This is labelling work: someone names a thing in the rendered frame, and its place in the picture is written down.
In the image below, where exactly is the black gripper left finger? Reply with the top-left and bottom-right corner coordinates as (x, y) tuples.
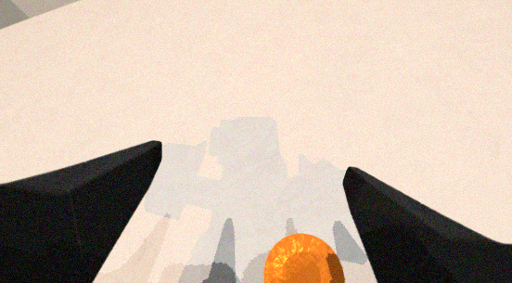
(0, 140), (162, 283)

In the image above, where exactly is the orange knob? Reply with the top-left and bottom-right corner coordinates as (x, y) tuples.
(264, 233), (345, 283)

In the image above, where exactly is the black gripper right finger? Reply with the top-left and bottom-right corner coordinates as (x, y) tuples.
(342, 166), (512, 283)

